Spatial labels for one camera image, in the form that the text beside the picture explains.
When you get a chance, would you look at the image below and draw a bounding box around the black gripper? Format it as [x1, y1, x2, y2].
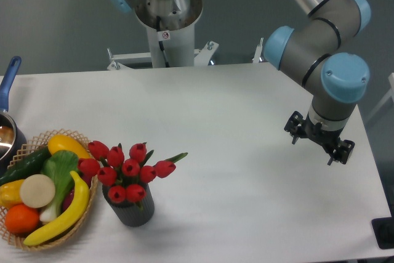
[284, 111, 355, 166]

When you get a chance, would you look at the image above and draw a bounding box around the red tulip bouquet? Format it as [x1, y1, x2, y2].
[78, 140, 188, 209]

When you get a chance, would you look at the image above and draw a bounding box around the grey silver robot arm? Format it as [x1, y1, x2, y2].
[110, 0, 371, 164]

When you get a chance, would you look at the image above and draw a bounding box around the dark grey ribbed vase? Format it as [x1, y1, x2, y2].
[102, 183, 155, 227]

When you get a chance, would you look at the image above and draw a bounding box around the black device at table edge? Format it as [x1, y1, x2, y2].
[371, 217, 393, 249]

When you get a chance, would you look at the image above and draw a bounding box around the yellow banana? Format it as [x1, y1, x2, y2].
[23, 171, 90, 246]

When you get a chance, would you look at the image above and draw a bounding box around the purple red vegetable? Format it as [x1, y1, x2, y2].
[62, 189, 74, 212]

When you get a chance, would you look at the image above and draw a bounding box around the yellow lemon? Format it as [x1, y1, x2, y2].
[47, 134, 90, 158]

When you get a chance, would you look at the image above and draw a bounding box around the green bok choy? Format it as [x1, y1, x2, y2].
[39, 150, 79, 224]

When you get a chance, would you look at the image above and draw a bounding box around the beige round disc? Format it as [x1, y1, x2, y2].
[19, 174, 55, 208]

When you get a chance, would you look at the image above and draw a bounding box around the woven wicker basket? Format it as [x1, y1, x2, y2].
[1, 129, 98, 251]

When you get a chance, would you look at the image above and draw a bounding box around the green cucumber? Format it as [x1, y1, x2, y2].
[1, 147, 51, 185]

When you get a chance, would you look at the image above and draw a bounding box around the orange fruit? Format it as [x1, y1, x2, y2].
[4, 204, 39, 234]

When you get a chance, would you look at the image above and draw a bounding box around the yellow bell pepper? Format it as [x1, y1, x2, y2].
[1, 179, 25, 209]

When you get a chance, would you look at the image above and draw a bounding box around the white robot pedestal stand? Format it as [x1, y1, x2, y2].
[107, 0, 219, 70]

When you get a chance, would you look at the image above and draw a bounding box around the blue handled saucepan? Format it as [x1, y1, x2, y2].
[1, 56, 26, 176]

